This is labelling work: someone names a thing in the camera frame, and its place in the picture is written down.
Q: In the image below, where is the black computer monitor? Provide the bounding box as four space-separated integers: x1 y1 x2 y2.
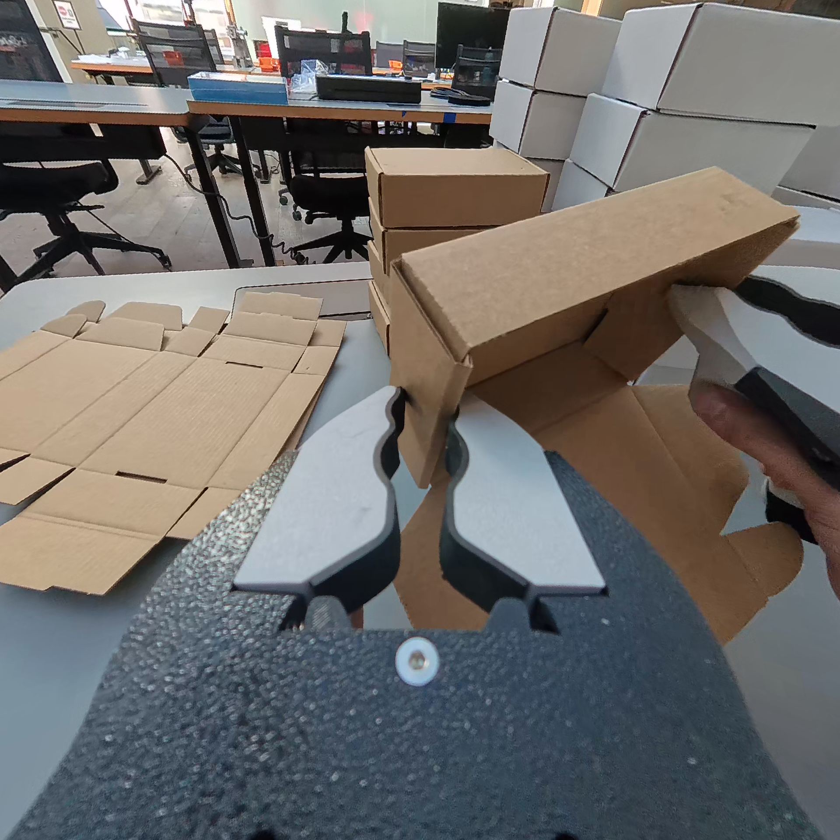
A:
434 1 513 74

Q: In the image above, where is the person's right hand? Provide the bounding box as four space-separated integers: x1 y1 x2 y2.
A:
690 379 840 601

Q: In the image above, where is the brown cardboard box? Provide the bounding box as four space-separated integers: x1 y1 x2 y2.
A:
364 146 551 229
367 281 395 358
366 239 403 290
366 196 506 258
387 165 807 647

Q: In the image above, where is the flat brown cardboard sheet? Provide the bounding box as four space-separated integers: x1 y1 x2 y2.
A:
41 290 324 342
0 308 349 597

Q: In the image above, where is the black display board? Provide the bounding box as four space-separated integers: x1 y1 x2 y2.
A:
0 0 64 84

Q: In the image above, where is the blue flat box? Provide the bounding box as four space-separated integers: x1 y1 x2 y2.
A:
187 71 290 106

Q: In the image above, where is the grey desk with black legs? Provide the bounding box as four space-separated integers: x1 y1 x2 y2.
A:
0 79 193 293

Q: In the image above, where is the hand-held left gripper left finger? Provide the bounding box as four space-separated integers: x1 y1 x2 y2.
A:
233 386 406 614

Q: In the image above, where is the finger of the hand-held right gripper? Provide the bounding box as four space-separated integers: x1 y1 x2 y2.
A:
738 262 840 329
668 283 840 463

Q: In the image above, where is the coiled black cable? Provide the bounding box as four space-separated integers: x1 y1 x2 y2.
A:
217 197 309 265

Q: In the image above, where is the black mesh office chair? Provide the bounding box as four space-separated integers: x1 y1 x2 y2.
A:
274 25 374 78
131 18 224 88
453 45 503 101

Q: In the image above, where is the long black case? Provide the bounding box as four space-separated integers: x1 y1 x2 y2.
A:
315 73 423 106

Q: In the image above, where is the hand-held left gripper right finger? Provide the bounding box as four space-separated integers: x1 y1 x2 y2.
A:
438 399 608 632

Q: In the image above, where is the pile of white cardboard boxes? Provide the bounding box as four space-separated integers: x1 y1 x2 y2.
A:
489 0 840 270

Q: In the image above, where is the wood-edged desk with black legs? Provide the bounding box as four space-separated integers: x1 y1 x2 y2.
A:
185 91 494 269

